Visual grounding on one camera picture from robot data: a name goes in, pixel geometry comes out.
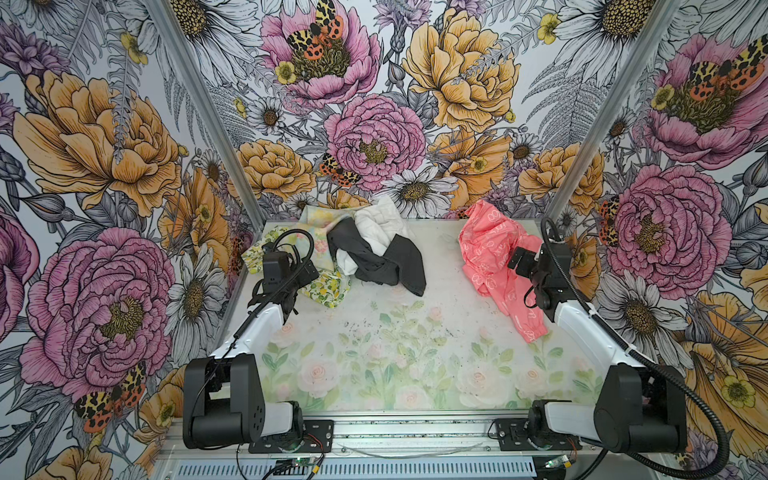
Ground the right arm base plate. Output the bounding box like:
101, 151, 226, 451
489, 417, 582, 452

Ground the aluminium front rail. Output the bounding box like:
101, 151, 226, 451
152, 411, 667, 463

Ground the pink patterned cloth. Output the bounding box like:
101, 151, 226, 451
459, 200, 548, 343

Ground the white cloth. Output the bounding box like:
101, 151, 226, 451
352, 198, 412, 253

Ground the pastel floral cloth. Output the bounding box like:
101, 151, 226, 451
298, 206, 355, 271

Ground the aluminium corner post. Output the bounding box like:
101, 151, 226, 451
546, 0, 681, 218
147, 1, 266, 236

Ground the white vented strip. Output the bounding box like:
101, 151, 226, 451
165, 456, 537, 479

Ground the left aluminium corner post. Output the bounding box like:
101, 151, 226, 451
147, 1, 266, 236

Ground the yellow green floral cloth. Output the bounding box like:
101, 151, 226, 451
241, 226, 350, 308

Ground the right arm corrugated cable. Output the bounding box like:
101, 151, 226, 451
539, 215, 731, 480

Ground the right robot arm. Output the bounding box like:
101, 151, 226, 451
508, 244, 687, 453

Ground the right aluminium corner post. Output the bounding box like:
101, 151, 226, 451
546, 0, 681, 218

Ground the dark grey cloth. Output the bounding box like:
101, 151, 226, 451
327, 218, 427, 297

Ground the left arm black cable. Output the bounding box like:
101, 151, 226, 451
189, 228, 317, 415

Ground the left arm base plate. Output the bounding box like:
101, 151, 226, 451
248, 419, 335, 455

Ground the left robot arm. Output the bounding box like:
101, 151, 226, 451
183, 250, 318, 450

